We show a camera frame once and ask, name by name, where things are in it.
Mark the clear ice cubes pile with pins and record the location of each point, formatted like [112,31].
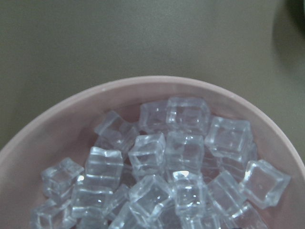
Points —
[178,167]

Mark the pink bowl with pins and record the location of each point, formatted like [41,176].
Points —
[66,130]

